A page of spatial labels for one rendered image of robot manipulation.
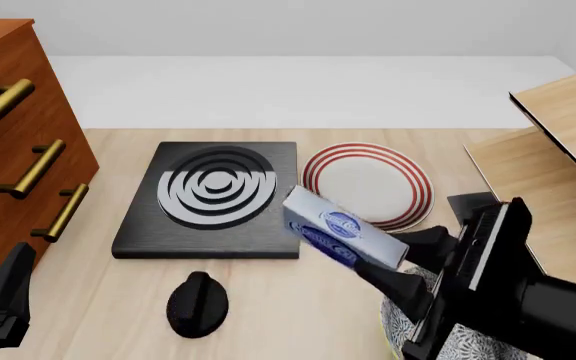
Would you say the white and blue cream cheese box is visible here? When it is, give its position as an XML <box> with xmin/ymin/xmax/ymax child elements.
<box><xmin>281</xmin><ymin>183</ymin><xmax>411</xmax><ymax>271</ymax></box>

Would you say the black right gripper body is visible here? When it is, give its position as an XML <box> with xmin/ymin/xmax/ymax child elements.
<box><xmin>401</xmin><ymin>195</ymin><xmax>545</xmax><ymax>360</ymax></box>

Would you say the red-brown wooden cabinet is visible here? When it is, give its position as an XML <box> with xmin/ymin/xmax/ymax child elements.
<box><xmin>0</xmin><ymin>18</ymin><xmax>101</xmax><ymax>320</ymax></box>

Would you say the brass cabinet handle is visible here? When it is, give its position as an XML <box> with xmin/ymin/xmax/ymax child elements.
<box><xmin>0</xmin><ymin>138</ymin><xmax>68</xmax><ymax>201</ymax></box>
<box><xmin>29</xmin><ymin>182</ymin><xmax>91</xmax><ymax>244</ymax></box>
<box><xmin>0</xmin><ymin>78</ymin><xmax>36</xmax><ymax>140</ymax></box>

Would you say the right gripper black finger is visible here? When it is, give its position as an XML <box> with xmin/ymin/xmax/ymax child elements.
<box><xmin>352</xmin><ymin>258</ymin><xmax>438</xmax><ymax>324</ymax></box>
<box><xmin>391</xmin><ymin>225</ymin><xmax>463</xmax><ymax>275</ymax></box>

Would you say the round black stove knob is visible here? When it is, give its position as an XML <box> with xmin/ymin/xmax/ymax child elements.
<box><xmin>165</xmin><ymin>270</ymin><xmax>231</xmax><ymax>340</ymax></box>

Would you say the pale wooden shelf unit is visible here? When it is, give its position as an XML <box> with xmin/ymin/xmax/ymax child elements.
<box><xmin>462</xmin><ymin>63</ymin><xmax>576</xmax><ymax>294</ymax></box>

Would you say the flat black stove plate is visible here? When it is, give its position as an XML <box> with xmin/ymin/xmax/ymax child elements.
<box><xmin>111</xmin><ymin>140</ymin><xmax>302</xmax><ymax>261</ymax></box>

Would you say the patterned grey and white bowl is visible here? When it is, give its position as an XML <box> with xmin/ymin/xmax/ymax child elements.
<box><xmin>378</xmin><ymin>264</ymin><xmax>532</xmax><ymax>360</ymax></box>

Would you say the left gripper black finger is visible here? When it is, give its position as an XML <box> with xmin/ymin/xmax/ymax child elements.
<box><xmin>0</xmin><ymin>240</ymin><xmax>38</xmax><ymax>321</ymax></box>

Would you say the small flat dark plate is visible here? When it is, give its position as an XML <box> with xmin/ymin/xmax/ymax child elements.
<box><xmin>446</xmin><ymin>191</ymin><xmax>497</xmax><ymax>223</ymax></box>

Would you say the white plate with red rings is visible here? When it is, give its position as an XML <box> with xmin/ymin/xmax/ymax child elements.
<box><xmin>300</xmin><ymin>141</ymin><xmax>436</xmax><ymax>234</ymax></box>

